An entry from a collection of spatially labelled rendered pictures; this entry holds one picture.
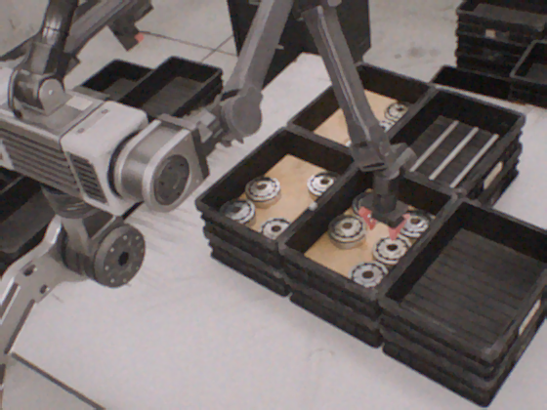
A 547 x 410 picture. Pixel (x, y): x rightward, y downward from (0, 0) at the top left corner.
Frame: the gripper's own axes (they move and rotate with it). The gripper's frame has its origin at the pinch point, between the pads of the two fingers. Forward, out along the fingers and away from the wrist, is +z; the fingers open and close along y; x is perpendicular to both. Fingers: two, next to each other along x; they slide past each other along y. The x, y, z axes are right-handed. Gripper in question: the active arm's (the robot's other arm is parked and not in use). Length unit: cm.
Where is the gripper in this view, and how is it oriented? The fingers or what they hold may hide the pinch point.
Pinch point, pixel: (383, 232)
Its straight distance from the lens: 179.5
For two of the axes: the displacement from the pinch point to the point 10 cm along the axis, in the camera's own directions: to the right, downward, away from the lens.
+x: -6.5, 5.1, -5.6
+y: -7.6, -4.0, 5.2
